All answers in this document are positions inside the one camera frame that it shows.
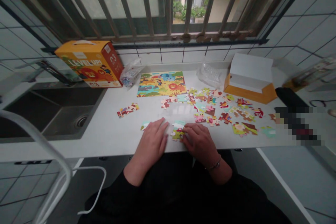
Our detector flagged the person's left hand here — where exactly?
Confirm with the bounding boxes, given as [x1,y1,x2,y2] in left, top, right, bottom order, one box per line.
[139,118,170,155]

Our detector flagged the finished savanna animal puzzle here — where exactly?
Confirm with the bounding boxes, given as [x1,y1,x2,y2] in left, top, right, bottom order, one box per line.
[136,70,188,98]

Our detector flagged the pile of loose puzzle pieces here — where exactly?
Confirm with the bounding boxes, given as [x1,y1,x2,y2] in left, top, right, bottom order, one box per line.
[160,87,277,139]

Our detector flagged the empty clear plastic bag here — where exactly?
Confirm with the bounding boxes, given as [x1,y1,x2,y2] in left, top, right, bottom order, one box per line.
[196,59,232,91]

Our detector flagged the person's body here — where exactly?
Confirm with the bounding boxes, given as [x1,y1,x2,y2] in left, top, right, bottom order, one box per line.
[78,150,292,224]

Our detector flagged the barred window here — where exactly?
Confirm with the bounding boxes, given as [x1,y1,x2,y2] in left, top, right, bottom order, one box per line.
[0,0,318,53]

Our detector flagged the person's right hand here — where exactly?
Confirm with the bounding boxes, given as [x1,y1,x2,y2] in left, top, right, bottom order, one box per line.
[180,123,221,166]

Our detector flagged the orange lion print puzzle box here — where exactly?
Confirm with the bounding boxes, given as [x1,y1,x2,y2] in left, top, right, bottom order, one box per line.
[54,40,125,88]

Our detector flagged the clear bag of puzzle pieces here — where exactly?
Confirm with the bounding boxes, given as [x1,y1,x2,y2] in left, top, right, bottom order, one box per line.
[119,58,145,88]

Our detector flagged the steel kitchen sink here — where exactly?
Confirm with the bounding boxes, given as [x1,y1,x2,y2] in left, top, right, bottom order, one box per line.
[0,87,106,141]

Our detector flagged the steel faucet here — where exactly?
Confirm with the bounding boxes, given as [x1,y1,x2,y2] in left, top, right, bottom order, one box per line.
[15,59,82,87]

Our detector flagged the joined puzzle section with red car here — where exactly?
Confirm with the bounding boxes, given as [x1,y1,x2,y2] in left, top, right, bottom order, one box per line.
[140,120,190,142]

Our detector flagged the black oblong object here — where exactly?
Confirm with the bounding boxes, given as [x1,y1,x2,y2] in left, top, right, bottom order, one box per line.
[274,87,325,146]

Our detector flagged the open white and orange box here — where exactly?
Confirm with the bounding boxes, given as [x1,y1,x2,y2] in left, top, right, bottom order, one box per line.
[223,52,278,105]

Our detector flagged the joined cow puzzle pieces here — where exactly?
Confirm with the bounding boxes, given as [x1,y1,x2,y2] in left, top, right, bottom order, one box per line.
[117,103,140,118]

